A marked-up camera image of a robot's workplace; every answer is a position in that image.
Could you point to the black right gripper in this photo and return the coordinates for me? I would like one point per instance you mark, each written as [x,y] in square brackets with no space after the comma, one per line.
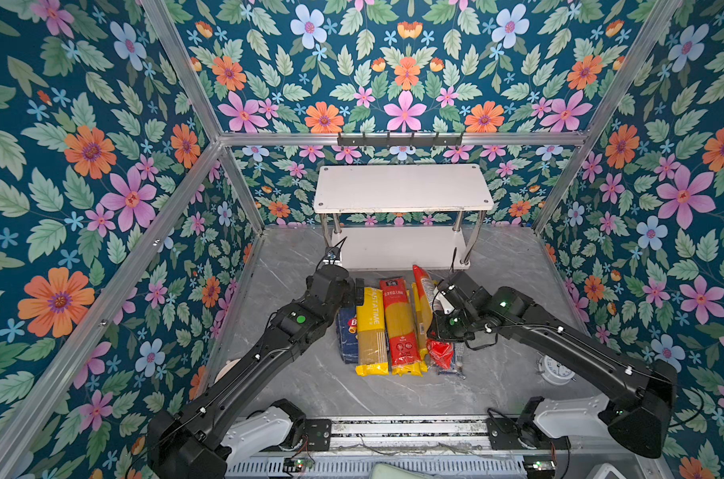
[437,331]

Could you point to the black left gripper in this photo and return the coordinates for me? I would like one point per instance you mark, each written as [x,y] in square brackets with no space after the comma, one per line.
[354,297]

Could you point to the red-ended spaghetti bag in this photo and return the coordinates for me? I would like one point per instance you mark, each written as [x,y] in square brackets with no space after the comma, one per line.
[438,353]

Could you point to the red Barilla spaghetti bag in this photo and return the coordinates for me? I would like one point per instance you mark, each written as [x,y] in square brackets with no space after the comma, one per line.
[403,342]

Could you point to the yellow Pastatime spaghetti bag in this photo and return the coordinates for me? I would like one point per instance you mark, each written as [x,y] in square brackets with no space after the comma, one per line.
[373,356]

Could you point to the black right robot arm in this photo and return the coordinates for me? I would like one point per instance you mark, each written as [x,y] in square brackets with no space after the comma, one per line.
[635,401]

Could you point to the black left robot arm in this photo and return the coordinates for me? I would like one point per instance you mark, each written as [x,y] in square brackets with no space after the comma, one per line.
[207,437]

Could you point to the blue Barilla pasta bag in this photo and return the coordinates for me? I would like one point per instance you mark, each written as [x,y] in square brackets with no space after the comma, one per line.
[347,333]

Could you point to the white two-tier shelf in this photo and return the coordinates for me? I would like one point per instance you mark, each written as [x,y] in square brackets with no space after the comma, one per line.
[373,190]

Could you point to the white alarm clock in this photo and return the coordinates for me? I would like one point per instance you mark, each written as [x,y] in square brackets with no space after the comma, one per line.
[554,372]

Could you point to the beige round clock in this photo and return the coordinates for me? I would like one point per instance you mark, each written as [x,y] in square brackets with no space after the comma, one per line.
[229,365]

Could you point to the metal hook rail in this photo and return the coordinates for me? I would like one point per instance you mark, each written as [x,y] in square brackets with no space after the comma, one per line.
[384,140]

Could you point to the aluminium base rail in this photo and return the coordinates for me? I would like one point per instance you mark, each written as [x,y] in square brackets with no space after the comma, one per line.
[463,446]

